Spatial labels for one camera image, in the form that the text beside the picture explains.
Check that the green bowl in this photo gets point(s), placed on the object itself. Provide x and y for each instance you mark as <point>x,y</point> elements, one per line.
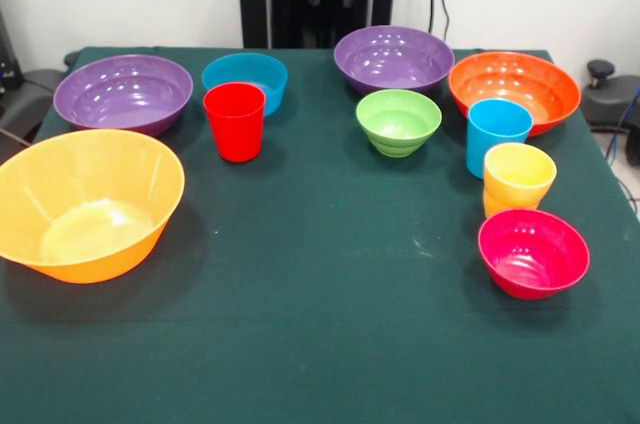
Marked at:
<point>398,119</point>

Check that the large yellow bowl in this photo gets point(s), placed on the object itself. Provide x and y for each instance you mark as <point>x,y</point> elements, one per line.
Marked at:
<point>90,204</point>

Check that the blue bowl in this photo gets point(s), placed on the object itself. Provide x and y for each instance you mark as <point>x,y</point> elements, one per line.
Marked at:
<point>245,71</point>

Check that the purple bowl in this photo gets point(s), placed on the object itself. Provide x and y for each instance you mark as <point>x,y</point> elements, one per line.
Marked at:
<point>395,59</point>
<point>125,94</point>

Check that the black wheeled base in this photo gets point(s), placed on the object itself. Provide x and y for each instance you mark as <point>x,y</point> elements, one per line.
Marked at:
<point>30,94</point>
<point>607,104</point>

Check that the pink bowl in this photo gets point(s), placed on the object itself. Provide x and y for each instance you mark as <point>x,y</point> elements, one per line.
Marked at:
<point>532,254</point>

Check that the yellow cup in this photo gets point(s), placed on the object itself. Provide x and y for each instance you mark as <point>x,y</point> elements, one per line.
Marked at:
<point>495,205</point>
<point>520,174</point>

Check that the blue cup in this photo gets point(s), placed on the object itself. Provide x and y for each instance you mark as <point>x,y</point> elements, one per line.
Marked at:
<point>492,144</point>

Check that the red cup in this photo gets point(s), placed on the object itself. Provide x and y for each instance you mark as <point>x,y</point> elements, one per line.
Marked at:
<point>234,129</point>

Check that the dark green tablecloth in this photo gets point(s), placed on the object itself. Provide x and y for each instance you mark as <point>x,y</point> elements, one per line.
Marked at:
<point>320,244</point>

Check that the orange-red bowl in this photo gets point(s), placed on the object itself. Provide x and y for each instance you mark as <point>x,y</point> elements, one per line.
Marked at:
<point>515,79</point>

